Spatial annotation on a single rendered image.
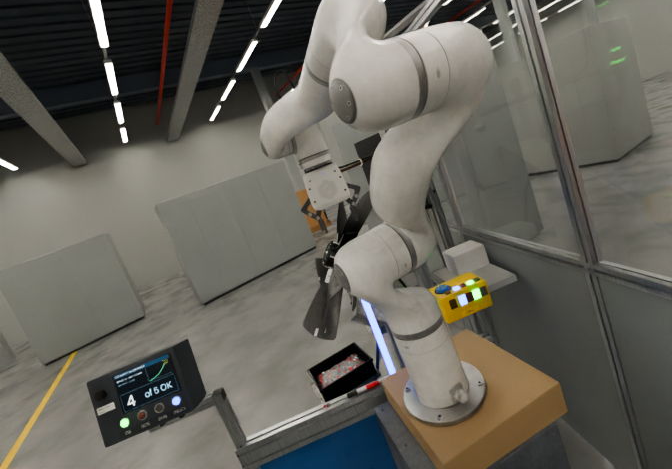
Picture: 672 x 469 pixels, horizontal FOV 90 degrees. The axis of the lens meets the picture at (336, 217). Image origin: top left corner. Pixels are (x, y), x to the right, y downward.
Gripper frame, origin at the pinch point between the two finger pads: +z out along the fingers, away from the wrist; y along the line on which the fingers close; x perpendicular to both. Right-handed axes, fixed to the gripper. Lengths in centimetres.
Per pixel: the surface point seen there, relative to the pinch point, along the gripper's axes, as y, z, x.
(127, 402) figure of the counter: -74, 26, 7
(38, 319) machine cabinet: -555, 54, 566
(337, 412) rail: -23, 59, 12
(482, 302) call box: 33, 43, 9
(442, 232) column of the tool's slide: 56, 43, 88
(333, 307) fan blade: -13, 42, 49
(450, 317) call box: 21.9, 43.1, 9.3
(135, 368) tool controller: -69, 18, 9
